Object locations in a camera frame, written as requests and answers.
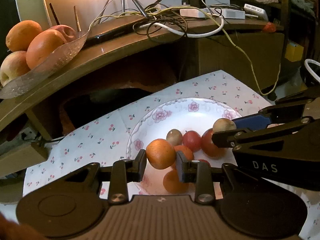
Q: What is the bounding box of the white thick cable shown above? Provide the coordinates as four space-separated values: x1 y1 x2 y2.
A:
138 12 225 39

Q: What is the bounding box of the white power strip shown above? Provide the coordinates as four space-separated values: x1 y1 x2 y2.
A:
180 8 246 20

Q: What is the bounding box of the small red object on stand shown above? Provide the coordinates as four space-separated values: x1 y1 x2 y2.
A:
262 22 277 34

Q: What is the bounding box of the cardboard box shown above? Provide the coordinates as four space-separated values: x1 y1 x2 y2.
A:
0 142 49 177

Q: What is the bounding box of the cherry print tablecloth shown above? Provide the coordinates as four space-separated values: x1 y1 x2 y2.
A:
22 69 320 240

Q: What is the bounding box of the large red tomato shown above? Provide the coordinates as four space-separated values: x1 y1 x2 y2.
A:
201 128 226 159

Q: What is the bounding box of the yellow network cable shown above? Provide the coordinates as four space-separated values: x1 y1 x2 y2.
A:
88 4 282 96

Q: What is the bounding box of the orange in tray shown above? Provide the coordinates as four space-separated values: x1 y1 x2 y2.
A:
5 20 42 52
25 29 67 69

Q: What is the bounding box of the red apple in tray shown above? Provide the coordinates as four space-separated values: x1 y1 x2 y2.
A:
49 24 77 42

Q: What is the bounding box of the small red tomato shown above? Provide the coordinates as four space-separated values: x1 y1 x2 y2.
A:
182 130 201 152

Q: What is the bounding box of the glass fruit tray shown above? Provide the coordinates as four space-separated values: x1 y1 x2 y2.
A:
1 30 89 99

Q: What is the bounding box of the white floral plate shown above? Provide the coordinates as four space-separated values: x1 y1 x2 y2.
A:
126 98 241 195

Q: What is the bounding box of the small brown round fruit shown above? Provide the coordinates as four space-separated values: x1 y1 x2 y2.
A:
166 129 183 146

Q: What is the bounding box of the top orange in tray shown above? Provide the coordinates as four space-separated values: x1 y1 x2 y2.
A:
5 20 42 52

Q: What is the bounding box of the wooden tv stand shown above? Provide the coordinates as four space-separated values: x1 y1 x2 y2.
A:
1 20 285 139

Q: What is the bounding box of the black router with antennas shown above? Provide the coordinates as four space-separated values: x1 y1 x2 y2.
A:
84 0 163 47

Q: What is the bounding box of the yellow apple in tray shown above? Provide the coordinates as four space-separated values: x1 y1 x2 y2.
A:
1 51 30 86

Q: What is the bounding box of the front orange in tray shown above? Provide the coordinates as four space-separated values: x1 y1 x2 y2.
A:
25 29 67 69

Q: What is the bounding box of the small orange mandarin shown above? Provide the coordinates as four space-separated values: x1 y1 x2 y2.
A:
174 145 194 161

